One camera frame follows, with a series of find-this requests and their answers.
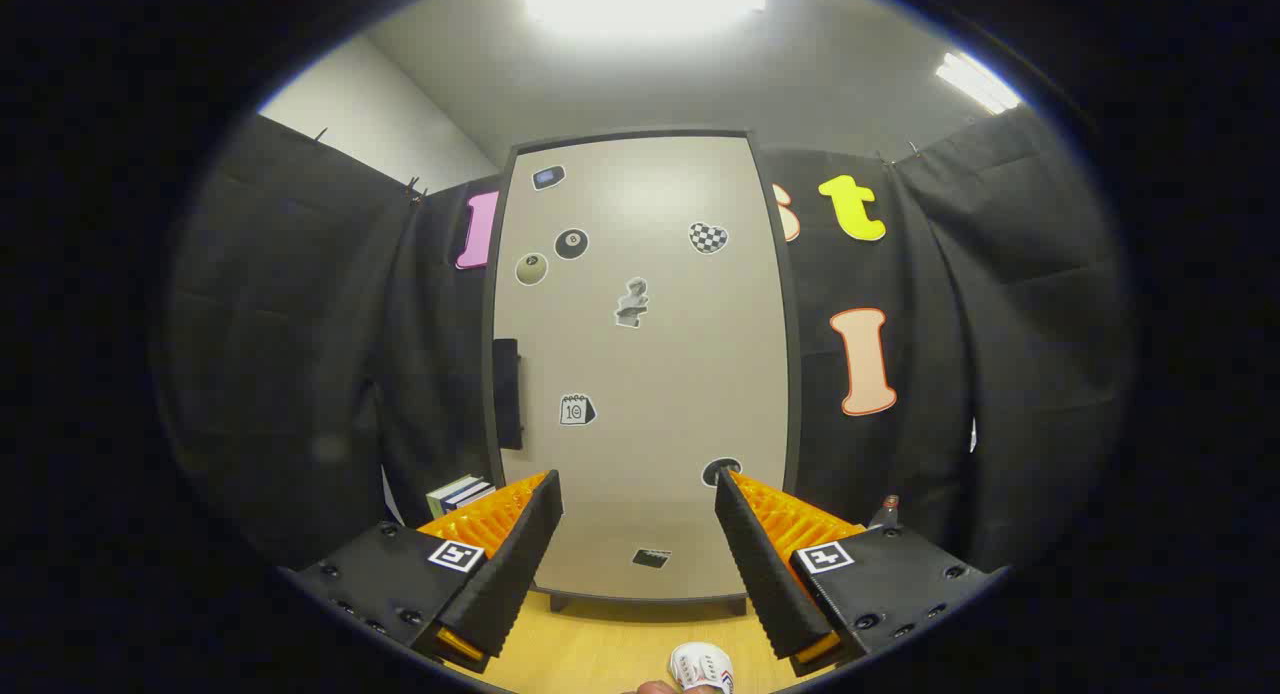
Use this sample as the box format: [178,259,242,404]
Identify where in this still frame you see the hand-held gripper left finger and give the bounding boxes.
[285,469,564,675]

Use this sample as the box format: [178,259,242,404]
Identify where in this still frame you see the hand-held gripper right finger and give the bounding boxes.
[714,466,1006,677]

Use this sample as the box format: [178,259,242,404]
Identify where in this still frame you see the white canvas shoe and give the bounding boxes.
[668,642,736,694]

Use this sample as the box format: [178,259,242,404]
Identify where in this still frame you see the black door handle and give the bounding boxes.
[492,339,524,451]

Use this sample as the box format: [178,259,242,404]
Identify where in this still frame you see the beige shoe cabinet door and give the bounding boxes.
[493,136,791,602]

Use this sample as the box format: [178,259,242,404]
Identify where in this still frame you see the grey shoe cabinet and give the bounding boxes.
[483,126,804,615]

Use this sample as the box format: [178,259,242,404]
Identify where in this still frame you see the green book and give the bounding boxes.
[426,475,481,519]

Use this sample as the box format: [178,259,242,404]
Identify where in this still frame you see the black backdrop cloth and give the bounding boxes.
[160,109,1136,575]

